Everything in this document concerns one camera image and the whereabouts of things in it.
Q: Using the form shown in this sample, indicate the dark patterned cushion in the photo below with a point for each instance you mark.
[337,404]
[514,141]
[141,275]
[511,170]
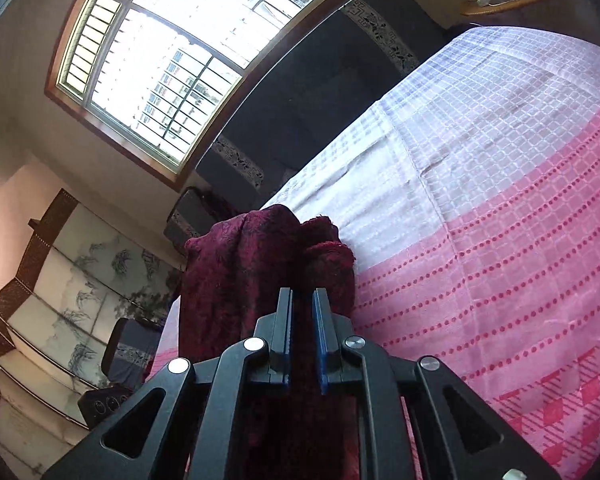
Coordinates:
[190,212]
[127,347]

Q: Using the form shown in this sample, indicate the maroon patterned knit garment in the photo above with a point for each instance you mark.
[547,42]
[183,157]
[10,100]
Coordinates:
[230,285]

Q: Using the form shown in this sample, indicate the painted folding screen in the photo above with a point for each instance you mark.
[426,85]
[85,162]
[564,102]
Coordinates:
[55,310]

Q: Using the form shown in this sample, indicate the large wooden framed window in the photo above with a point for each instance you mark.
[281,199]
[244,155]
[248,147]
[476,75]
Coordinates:
[180,50]

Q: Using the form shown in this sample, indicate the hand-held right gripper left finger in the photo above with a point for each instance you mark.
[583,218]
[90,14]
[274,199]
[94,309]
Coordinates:
[289,340]

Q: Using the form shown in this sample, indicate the dark upholstered headboard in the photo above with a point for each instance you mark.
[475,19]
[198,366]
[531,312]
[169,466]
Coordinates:
[320,90]

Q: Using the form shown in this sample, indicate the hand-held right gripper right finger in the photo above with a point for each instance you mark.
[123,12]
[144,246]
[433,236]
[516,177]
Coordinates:
[318,340]

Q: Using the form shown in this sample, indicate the pink white checked bed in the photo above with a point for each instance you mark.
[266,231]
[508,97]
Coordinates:
[480,185]

